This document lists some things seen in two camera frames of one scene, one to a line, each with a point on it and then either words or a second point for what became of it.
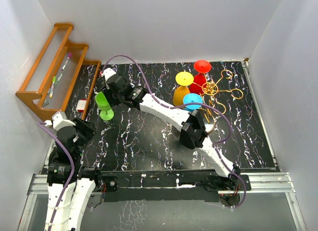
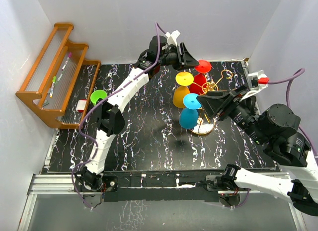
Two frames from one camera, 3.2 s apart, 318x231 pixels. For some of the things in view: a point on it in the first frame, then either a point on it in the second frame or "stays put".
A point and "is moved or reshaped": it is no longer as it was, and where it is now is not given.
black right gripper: (107, 92) -> (213, 102)
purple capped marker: (69, 56) stays put
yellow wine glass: (184, 79) stays put
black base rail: (167, 186) stays put
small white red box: (81, 105) stays put
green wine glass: (107, 114) is moved or reshaped
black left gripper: (88, 127) -> (187, 59)
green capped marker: (54, 81) stays put
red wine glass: (201, 67) stays put
